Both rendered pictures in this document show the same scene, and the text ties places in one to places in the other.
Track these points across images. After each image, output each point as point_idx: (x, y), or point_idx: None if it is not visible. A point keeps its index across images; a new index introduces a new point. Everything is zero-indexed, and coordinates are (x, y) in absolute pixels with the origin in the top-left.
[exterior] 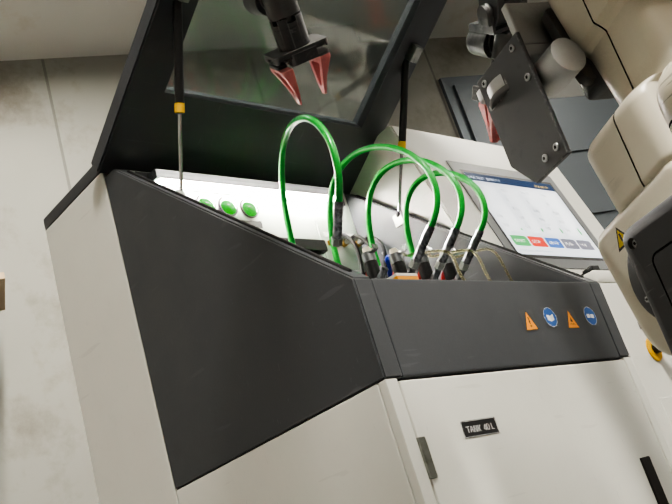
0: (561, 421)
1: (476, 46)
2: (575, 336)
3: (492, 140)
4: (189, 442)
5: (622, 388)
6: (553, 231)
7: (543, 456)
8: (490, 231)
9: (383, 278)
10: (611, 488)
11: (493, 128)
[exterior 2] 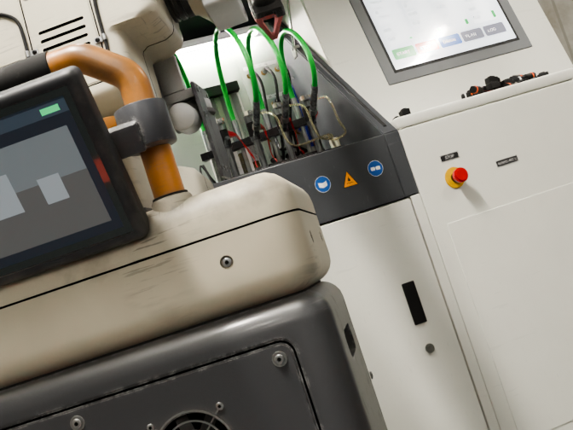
0: None
1: None
2: (350, 193)
3: (271, 38)
4: None
5: (398, 226)
6: (454, 26)
7: None
8: (369, 53)
9: (228, 145)
10: (358, 316)
11: (266, 31)
